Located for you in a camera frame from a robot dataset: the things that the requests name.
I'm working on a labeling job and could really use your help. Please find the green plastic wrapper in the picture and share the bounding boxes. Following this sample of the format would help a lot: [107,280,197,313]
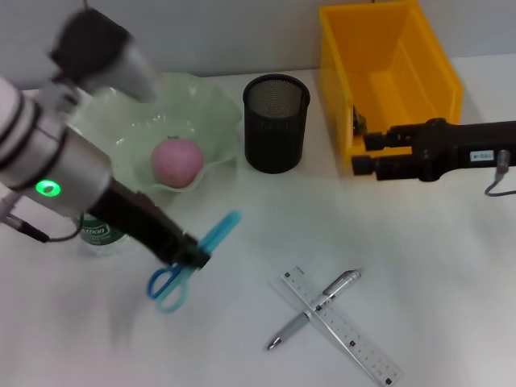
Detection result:
[351,105,369,136]

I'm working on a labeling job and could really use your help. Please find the pink peach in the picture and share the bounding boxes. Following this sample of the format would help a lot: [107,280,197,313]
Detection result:
[151,136,205,189]

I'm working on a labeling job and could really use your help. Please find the black mesh pen cup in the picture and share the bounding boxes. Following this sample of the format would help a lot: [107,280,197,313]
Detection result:
[242,74,312,175]

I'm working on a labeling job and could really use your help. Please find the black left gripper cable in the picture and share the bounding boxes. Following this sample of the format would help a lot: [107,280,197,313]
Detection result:
[0,215,82,243]

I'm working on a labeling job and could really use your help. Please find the clear plastic ruler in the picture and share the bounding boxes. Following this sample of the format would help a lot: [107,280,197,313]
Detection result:
[279,264,405,387]

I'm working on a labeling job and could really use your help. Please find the blue scissors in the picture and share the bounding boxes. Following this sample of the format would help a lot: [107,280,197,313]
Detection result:
[145,209,243,314]

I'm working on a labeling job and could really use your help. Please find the silver pen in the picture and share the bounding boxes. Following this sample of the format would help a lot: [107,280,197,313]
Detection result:
[265,268,363,352]

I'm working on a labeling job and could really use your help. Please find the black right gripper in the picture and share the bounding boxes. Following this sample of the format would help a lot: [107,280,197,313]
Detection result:
[351,117,516,183]

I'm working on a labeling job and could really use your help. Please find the green glass fruit plate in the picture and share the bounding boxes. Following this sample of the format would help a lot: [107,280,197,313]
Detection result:
[70,71,243,206]

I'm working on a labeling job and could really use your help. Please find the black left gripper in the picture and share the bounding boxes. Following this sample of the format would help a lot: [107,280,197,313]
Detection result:
[86,185,213,269]

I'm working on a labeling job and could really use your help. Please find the yellow plastic bin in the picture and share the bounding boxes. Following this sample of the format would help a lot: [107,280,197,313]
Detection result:
[318,0,464,171]

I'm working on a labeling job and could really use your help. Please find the clear green-label water bottle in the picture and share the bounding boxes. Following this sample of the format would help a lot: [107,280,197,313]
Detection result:
[76,213,132,259]

